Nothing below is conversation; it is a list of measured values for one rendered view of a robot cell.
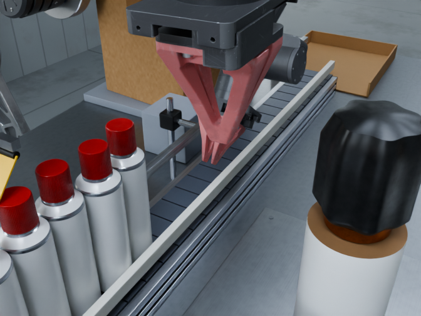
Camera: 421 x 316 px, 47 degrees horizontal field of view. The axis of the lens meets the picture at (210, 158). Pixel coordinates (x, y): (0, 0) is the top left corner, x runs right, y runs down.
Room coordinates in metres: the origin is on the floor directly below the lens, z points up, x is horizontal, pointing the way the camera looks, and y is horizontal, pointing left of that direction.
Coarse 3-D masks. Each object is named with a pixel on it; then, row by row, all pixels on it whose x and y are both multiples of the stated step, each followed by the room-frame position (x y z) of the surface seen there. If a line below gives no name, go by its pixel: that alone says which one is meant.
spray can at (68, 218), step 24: (48, 168) 0.40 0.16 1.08; (48, 192) 0.38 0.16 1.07; (72, 192) 0.40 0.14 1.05; (48, 216) 0.38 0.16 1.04; (72, 216) 0.38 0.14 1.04; (72, 240) 0.38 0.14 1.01; (72, 264) 0.38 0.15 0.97; (72, 288) 0.38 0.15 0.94; (96, 288) 0.39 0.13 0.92; (72, 312) 0.38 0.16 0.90
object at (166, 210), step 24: (312, 72) 1.12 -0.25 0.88; (288, 96) 0.98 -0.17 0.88; (312, 96) 0.98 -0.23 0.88; (264, 120) 0.87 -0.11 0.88; (288, 120) 0.87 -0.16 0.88; (240, 144) 0.78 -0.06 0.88; (264, 144) 0.78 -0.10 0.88; (216, 168) 0.70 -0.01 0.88; (168, 192) 0.63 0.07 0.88; (192, 192) 0.63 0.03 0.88; (168, 216) 0.57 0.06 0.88
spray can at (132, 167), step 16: (112, 128) 0.48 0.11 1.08; (128, 128) 0.48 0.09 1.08; (112, 144) 0.47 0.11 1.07; (128, 144) 0.48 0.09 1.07; (112, 160) 0.47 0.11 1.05; (128, 160) 0.47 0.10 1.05; (144, 160) 0.48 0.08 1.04; (128, 176) 0.46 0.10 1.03; (144, 176) 0.48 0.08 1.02; (128, 192) 0.46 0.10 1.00; (144, 192) 0.48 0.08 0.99; (128, 208) 0.46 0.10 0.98; (144, 208) 0.48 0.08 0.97; (128, 224) 0.46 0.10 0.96; (144, 224) 0.47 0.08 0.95; (144, 240) 0.47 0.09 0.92
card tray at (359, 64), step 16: (320, 32) 1.45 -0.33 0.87; (320, 48) 1.40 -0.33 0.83; (336, 48) 1.40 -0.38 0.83; (352, 48) 1.40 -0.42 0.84; (368, 48) 1.37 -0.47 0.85; (384, 48) 1.35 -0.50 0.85; (320, 64) 1.28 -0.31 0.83; (336, 64) 1.28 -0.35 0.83; (352, 64) 1.28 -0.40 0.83; (368, 64) 1.28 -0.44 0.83; (384, 64) 1.20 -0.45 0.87; (352, 80) 1.17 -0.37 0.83; (368, 80) 1.17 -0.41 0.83; (368, 96) 1.09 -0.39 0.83
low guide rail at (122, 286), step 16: (320, 80) 1.02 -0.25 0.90; (304, 96) 0.93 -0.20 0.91; (288, 112) 0.85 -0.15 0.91; (272, 128) 0.78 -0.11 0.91; (256, 144) 0.72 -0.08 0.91; (240, 160) 0.67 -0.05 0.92; (224, 176) 0.62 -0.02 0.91; (208, 192) 0.58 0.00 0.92; (192, 208) 0.55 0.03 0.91; (176, 224) 0.51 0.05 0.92; (160, 240) 0.48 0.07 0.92; (144, 256) 0.45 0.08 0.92; (128, 272) 0.42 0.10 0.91; (144, 272) 0.44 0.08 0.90; (112, 288) 0.40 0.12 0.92; (128, 288) 0.41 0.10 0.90; (96, 304) 0.37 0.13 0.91; (112, 304) 0.38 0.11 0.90
